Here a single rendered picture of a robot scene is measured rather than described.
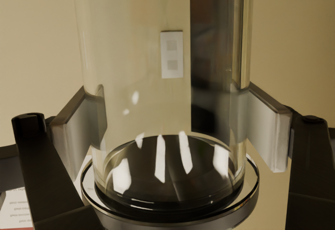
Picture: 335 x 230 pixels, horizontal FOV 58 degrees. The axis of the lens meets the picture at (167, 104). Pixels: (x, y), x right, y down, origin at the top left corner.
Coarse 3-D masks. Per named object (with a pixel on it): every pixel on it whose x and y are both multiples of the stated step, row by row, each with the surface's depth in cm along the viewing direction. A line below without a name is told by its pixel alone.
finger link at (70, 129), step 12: (84, 96) 17; (72, 108) 14; (84, 108) 16; (60, 120) 13; (72, 120) 14; (84, 120) 16; (60, 132) 13; (72, 132) 14; (84, 132) 16; (60, 144) 13; (72, 144) 13; (84, 144) 16; (60, 156) 13; (72, 156) 13; (84, 156) 16; (72, 168) 13; (72, 180) 13
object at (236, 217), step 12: (84, 204) 17; (252, 204) 16; (228, 216) 15; (240, 216) 15; (108, 228) 15; (120, 228) 14; (132, 228) 14; (144, 228) 14; (156, 228) 14; (168, 228) 14; (180, 228) 14; (192, 228) 14; (204, 228) 14; (216, 228) 14; (228, 228) 15
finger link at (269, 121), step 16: (256, 96) 16; (256, 112) 16; (272, 112) 13; (288, 112) 13; (256, 128) 16; (272, 128) 14; (288, 128) 13; (256, 144) 16; (272, 144) 14; (288, 144) 13; (272, 160) 14
